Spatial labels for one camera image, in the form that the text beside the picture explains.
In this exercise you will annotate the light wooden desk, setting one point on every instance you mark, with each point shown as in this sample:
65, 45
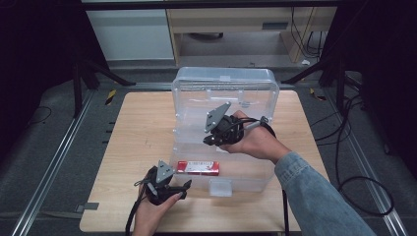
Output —
229, 19

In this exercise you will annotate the clear plastic storage box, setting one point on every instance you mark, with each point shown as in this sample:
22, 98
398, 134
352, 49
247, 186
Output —
193, 108

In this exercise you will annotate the aluminium cross rail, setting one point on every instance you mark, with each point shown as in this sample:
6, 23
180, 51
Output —
150, 86

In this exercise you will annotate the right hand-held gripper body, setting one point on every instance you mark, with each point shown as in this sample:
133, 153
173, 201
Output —
226, 129

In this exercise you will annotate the person's right hand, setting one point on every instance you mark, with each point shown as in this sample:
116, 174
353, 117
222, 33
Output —
259, 141

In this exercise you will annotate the person's left hand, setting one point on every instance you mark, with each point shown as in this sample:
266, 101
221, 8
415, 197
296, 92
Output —
149, 218

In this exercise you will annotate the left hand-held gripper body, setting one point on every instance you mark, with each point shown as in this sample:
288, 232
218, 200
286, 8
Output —
159, 187

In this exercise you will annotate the yellow and black tape strip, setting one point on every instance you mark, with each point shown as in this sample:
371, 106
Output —
317, 95
110, 97

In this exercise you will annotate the red and white packet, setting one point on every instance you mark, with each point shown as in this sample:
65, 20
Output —
198, 167

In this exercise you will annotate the aluminium floor rail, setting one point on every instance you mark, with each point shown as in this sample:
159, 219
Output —
364, 164
54, 164

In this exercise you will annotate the white cabinet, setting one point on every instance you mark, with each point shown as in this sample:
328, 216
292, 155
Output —
131, 34

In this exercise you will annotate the black stand legs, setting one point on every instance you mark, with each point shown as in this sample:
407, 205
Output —
341, 85
77, 88

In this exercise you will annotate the grey metal bracket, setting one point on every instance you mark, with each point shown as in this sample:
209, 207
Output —
87, 206

